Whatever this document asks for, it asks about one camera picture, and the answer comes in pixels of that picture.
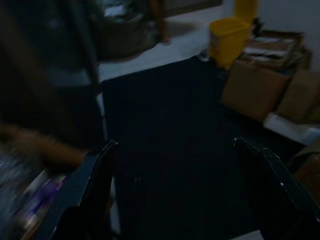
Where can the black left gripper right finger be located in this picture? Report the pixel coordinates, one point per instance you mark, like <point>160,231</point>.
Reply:
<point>272,190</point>

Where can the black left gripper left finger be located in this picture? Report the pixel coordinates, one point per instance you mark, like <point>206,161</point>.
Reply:
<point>85,195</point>

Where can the white flat box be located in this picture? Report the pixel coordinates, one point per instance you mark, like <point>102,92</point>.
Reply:
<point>290,128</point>

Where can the plain brown cardboard box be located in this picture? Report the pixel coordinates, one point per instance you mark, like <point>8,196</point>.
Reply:
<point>300,97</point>

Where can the large closed cardboard box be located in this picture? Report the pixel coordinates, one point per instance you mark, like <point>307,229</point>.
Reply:
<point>252,90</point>

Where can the dark floor mat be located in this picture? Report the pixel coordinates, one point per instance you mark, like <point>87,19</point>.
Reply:
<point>170,107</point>

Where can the open cardboard box with papers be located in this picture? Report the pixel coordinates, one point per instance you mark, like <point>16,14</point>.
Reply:
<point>272,50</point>

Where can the yellow plastic bucket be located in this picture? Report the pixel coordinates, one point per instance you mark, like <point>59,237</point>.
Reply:
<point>226,40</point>

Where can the yellow upright panel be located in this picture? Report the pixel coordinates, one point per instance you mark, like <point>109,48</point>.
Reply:
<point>245,8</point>

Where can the person's bare leg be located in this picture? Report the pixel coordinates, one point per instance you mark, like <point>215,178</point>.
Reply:
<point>161,22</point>

